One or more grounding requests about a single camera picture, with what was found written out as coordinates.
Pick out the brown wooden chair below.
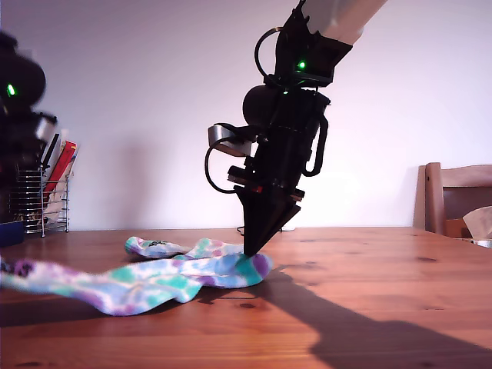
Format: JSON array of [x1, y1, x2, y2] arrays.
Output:
[[413, 163, 492, 239]]

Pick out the black chopstick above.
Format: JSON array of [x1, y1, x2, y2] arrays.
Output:
[[41, 132, 62, 171]]

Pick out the beige paper packet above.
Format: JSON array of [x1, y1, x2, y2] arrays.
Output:
[[45, 175, 74, 224]]

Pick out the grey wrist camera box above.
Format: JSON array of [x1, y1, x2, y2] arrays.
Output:
[[34, 113, 58, 141], [207, 123, 257, 157]]

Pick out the thick black cable loop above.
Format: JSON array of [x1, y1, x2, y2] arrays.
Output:
[[303, 115, 330, 178]]

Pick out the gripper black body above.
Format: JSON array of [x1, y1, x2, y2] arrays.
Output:
[[227, 132, 314, 201]]

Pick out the thin black camera cable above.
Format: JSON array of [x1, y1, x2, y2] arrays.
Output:
[[204, 144, 247, 193]]

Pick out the thin black cable loop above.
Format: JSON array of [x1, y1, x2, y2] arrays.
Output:
[[254, 25, 288, 78]]

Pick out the tie-dye Hugging Face sock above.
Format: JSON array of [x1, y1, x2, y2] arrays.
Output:
[[0, 251, 274, 317], [125, 236, 247, 266]]

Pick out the chrome wire utensil caddy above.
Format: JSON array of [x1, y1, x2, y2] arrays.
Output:
[[9, 171, 71, 238]]

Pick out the dark blue container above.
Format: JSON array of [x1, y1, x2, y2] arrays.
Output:
[[0, 221, 26, 248]]

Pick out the red and yellow paper packet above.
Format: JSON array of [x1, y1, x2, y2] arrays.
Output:
[[44, 141, 80, 193]]

